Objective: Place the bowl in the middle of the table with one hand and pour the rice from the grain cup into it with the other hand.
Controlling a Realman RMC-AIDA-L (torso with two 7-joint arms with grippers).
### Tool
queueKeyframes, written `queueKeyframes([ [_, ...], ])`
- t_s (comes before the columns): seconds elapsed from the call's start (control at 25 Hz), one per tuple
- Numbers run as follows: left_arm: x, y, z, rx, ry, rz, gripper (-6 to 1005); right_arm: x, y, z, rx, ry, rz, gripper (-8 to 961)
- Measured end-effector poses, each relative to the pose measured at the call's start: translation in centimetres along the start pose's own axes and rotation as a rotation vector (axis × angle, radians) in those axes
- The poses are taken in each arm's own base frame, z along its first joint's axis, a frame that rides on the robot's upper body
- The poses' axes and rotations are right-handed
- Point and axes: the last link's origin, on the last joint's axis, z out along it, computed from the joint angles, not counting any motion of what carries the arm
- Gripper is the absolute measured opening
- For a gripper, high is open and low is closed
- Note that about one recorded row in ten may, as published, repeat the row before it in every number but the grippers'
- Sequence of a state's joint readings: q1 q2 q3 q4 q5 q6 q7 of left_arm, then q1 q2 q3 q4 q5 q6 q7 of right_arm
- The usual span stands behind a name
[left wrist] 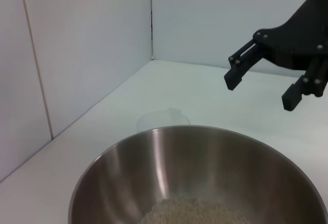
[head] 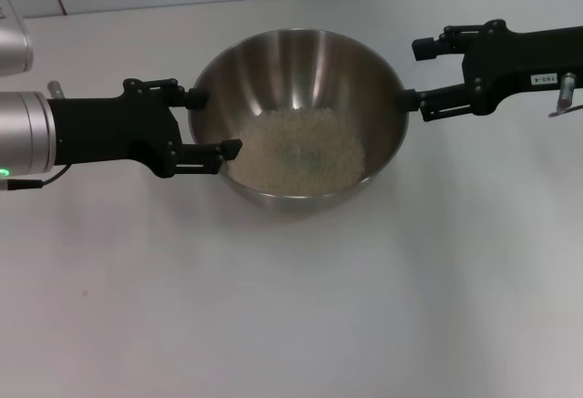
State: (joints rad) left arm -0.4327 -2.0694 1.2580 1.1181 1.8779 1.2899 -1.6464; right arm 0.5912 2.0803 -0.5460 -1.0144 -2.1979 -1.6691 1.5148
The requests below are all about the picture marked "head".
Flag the stainless steel mixing bowl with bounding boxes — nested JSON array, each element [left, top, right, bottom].
[[187, 27, 409, 213]]

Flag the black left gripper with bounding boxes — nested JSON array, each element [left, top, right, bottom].
[[46, 77, 243, 179]]

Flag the white rice grains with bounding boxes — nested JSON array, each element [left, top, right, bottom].
[[226, 107, 367, 192]]

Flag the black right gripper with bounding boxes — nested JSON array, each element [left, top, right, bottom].
[[395, 18, 583, 123]]

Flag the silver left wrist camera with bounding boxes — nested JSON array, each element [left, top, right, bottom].
[[0, 0, 36, 77]]

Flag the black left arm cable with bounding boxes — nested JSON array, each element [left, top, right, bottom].
[[0, 164, 73, 190]]

